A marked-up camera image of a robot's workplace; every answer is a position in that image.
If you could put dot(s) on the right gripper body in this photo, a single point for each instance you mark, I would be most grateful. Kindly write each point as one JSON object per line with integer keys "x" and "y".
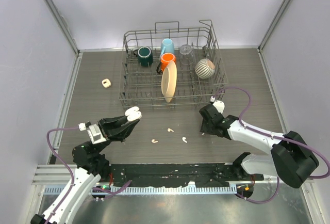
{"x": 207, "y": 128}

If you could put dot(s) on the beige earbud charging case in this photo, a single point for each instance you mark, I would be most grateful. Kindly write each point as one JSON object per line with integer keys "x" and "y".
{"x": 106, "y": 83}

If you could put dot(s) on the white slotted cable duct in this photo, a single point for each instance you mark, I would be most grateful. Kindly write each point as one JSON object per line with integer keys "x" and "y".
{"x": 191, "y": 189}

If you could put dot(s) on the striped ceramic bowl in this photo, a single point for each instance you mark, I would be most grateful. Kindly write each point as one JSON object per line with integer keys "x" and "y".
{"x": 205, "y": 68}

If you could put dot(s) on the light blue cup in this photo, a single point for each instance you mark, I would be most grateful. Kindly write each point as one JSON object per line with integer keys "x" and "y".
{"x": 167, "y": 46}

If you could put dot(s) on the clear glass cup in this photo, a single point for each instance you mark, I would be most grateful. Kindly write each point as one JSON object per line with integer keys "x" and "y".
{"x": 186, "y": 53}

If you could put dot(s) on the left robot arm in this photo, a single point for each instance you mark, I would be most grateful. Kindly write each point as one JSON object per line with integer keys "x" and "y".
{"x": 91, "y": 165}

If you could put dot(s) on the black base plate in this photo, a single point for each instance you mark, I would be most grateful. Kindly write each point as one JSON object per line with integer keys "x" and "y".
{"x": 176, "y": 175}

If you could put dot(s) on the dark green mug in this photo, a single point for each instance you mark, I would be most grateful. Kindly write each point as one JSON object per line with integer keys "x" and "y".
{"x": 144, "y": 55}

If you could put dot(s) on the orange mug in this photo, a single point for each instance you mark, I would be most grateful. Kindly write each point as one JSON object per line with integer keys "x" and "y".
{"x": 165, "y": 59}

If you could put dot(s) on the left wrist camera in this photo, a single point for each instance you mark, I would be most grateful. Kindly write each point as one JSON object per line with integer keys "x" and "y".
{"x": 94, "y": 132}

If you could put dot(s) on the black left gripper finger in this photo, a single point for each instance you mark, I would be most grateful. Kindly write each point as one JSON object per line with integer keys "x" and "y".
{"x": 124, "y": 131}
{"x": 108, "y": 124}

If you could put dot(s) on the beige oval plate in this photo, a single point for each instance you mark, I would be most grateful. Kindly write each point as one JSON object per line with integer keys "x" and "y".
{"x": 169, "y": 81}

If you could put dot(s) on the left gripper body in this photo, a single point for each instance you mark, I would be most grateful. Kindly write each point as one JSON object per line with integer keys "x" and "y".
{"x": 105, "y": 132}

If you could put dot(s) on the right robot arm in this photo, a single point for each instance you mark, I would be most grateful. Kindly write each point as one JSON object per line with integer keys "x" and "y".
{"x": 285, "y": 154}

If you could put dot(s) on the grey wire dish rack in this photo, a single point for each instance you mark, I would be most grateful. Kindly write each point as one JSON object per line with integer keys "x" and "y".
{"x": 141, "y": 86}

